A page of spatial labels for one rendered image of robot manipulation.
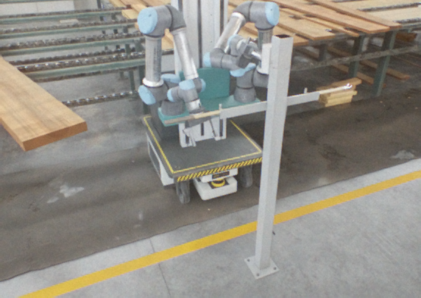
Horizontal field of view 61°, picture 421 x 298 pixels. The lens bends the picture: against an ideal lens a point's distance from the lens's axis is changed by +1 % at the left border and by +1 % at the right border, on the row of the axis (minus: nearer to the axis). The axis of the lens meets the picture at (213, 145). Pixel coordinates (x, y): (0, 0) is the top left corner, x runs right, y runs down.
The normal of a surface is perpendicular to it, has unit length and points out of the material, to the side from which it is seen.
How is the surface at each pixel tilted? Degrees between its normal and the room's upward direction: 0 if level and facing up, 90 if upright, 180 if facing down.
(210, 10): 90
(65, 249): 0
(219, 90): 90
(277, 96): 90
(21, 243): 0
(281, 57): 90
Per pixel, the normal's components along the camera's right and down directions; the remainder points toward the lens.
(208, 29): 0.38, 0.48
